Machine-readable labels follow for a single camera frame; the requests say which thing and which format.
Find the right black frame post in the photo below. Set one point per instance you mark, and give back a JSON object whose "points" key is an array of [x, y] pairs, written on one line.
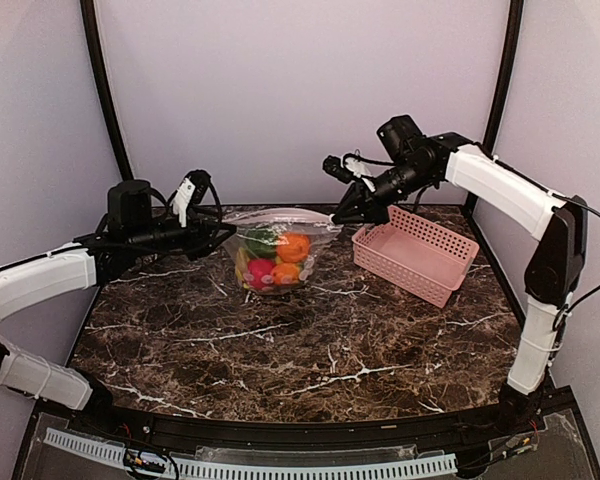
{"points": [[505, 71]]}

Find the white slotted cable duct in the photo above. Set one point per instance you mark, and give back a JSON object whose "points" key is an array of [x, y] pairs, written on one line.
{"points": [[228, 463]]}

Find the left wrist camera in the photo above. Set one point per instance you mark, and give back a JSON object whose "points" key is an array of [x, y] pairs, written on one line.
{"points": [[190, 193]]}

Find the left black frame post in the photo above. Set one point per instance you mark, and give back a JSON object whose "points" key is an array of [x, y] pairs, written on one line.
{"points": [[103, 89]]}

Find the orange toy orange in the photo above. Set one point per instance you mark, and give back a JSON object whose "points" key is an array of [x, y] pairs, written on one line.
{"points": [[293, 247]]}

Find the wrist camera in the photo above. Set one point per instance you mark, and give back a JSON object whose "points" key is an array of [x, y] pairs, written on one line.
{"points": [[190, 193], [351, 167]]}

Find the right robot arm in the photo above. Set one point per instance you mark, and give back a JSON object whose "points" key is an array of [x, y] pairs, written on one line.
{"points": [[558, 224]]}

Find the green toy pepper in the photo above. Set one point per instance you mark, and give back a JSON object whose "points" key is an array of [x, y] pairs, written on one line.
{"points": [[261, 242]]}

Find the yellow toy banana bunch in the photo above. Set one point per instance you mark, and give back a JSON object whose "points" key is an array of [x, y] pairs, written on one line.
{"points": [[242, 259]]}

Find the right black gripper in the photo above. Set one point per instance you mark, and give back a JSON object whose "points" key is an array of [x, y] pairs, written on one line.
{"points": [[373, 209]]}

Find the orange green toy mango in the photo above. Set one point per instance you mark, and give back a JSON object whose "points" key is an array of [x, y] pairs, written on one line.
{"points": [[285, 274]]}

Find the black frame post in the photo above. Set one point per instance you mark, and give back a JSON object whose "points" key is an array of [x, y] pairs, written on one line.
{"points": [[505, 71], [103, 89]]}

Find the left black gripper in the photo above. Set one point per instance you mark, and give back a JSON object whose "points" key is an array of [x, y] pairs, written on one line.
{"points": [[199, 244]]}

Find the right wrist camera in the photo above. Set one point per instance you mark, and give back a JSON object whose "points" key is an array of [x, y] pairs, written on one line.
{"points": [[351, 167]]}

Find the red toy apple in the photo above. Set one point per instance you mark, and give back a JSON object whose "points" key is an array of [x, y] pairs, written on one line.
{"points": [[259, 273]]}

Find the black front rail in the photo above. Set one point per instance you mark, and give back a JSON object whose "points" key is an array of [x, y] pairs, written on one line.
{"points": [[552, 444]]}

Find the pink plastic basket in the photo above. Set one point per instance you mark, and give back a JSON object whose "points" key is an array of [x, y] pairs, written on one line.
{"points": [[415, 254]]}

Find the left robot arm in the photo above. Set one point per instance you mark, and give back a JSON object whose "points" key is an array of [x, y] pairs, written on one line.
{"points": [[139, 222]]}

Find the clear zip top bag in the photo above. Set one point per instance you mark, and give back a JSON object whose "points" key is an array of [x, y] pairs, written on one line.
{"points": [[317, 226]]}

